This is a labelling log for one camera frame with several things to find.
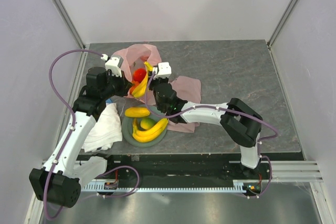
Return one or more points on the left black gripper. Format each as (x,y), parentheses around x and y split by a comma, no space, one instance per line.
(125,85)

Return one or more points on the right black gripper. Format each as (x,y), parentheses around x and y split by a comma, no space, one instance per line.
(155,80)

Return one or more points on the single yellow banana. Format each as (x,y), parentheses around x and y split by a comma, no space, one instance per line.
(140,89)

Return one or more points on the red-yellow apple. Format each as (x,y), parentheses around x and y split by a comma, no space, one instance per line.
(139,75)

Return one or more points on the green-yellow mango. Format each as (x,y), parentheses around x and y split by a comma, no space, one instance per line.
(147,123)

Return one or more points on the orange tangerine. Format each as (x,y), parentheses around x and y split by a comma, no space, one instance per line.
(134,85)

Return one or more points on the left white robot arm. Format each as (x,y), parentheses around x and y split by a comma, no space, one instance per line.
(59,181)

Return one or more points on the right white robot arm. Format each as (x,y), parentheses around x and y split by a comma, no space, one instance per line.
(240,122)

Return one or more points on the mauve folded cloth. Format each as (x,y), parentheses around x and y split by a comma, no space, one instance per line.
(187,89)

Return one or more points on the grey-green plate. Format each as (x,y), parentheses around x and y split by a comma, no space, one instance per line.
(127,128)

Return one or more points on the yellow mango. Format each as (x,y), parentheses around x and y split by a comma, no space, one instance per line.
(137,112)

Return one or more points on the white cloth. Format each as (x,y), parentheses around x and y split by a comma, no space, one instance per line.
(105,132)

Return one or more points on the yellow banana bunch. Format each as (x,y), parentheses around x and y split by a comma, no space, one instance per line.
(144,136)

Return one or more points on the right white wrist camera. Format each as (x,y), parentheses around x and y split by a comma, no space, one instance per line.
(162,70)

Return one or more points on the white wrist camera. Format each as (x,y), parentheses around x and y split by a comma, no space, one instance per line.
(162,70)
(113,64)

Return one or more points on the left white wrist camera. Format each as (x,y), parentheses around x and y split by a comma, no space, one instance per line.
(113,64)

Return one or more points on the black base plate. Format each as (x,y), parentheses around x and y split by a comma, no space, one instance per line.
(222,166)

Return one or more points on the left aluminium frame post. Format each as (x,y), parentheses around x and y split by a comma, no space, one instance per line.
(69,23)

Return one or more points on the aluminium frame post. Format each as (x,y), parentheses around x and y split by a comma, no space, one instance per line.
(69,23)
(283,20)

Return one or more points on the white slotted cable duct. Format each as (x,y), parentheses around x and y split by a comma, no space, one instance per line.
(101,186)

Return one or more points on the aluminium rail front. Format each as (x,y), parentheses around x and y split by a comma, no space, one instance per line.
(296,171)

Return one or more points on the right aluminium frame post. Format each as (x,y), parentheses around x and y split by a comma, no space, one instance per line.
(283,20)

